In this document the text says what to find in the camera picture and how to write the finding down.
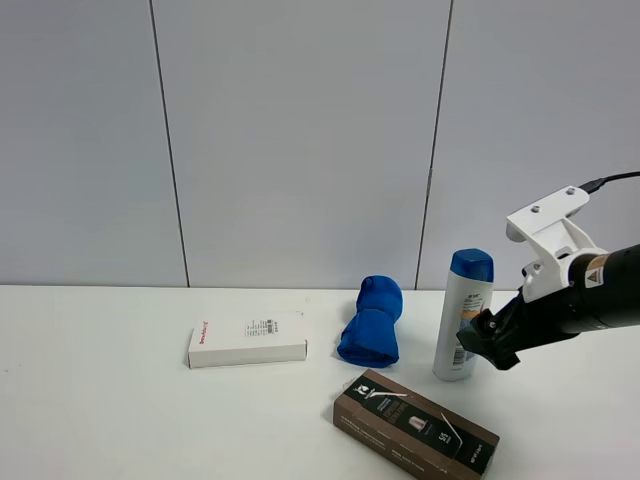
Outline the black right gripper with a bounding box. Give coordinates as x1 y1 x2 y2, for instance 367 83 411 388
456 245 639 371

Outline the white blue-capped shampoo bottle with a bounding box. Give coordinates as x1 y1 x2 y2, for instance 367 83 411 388
432 248 494 382

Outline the brown coffee capsule box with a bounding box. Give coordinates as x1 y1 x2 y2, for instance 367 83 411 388
333 369 500 480

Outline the rolled blue cloth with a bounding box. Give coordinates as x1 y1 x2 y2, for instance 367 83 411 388
337 275 403 368

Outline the white flat cardboard box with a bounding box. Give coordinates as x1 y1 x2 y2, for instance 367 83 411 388
188 311 308 369

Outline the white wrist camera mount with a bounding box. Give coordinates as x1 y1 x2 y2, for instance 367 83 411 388
506 186 605 303

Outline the black camera cable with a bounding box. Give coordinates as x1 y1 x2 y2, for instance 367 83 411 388
578 171 640 193

